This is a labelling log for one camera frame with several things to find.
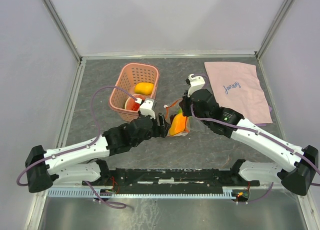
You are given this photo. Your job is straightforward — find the orange toy fruit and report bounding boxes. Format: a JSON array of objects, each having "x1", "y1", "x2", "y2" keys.
[{"x1": 168, "y1": 113, "x2": 190, "y2": 136}]

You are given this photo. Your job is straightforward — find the clear zip top bag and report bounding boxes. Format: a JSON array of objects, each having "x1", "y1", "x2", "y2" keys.
[{"x1": 164, "y1": 98, "x2": 202, "y2": 137}]

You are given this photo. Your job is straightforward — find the toy peach slice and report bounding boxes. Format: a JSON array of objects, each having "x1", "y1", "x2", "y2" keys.
[{"x1": 124, "y1": 94, "x2": 146, "y2": 111}]

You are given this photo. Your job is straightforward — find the yellow toy mango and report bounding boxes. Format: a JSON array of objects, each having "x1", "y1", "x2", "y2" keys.
[{"x1": 134, "y1": 82, "x2": 154, "y2": 95}]

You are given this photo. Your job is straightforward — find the pink plastic basket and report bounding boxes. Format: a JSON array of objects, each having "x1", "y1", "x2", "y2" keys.
[{"x1": 108, "y1": 62, "x2": 160, "y2": 122}]

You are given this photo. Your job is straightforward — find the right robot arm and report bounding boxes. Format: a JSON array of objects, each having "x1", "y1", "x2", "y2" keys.
[{"x1": 179, "y1": 89, "x2": 320, "y2": 196}]

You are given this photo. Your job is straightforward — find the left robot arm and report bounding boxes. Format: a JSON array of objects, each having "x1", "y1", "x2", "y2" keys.
[{"x1": 25, "y1": 113, "x2": 170, "y2": 193}]

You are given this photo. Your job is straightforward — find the pink cloth with writing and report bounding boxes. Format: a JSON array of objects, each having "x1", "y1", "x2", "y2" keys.
[{"x1": 204, "y1": 62, "x2": 273, "y2": 125}]

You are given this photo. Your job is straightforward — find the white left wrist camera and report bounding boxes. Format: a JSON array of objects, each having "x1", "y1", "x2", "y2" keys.
[{"x1": 135, "y1": 98, "x2": 156, "y2": 119}]

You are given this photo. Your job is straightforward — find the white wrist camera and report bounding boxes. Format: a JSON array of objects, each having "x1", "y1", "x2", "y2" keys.
[
  {"x1": 135, "y1": 98, "x2": 156, "y2": 119},
  {"x1": 186, "y1": 74, "x2": 208, "y2": 97}
]

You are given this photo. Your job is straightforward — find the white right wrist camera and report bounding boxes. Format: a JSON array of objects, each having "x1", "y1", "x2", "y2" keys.
[{"x1": 186, "y1": 74, "x2": 208, "y2": 97}]

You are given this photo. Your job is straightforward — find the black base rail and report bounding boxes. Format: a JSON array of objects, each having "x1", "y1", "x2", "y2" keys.
[{"x1": 90, "y1": 160, "x2": 260, "y2": 193}]

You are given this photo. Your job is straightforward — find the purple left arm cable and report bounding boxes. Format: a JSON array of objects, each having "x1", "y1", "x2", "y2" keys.
[{"x1": 16, "y1": 86, "x2": 138, "y2": 209}]

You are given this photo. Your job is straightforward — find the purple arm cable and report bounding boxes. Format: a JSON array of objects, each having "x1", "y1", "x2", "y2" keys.
[
  {"x1": 16, "y1": 86, "x2": 138, "y2": 209},
  {"x1": 189, "y1": 73, "x2": 320, "y2": 205}
]

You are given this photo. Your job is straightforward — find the light blue cable duct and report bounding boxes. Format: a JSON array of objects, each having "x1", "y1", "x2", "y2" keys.
[{"x1": 47, "y1": 187, "x2": 236, "y2": 199}]

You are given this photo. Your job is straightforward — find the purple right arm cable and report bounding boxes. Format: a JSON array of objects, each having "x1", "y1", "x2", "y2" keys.
[{"x1": 189, "y1": 73, "x2": 320, "y2": 205}]

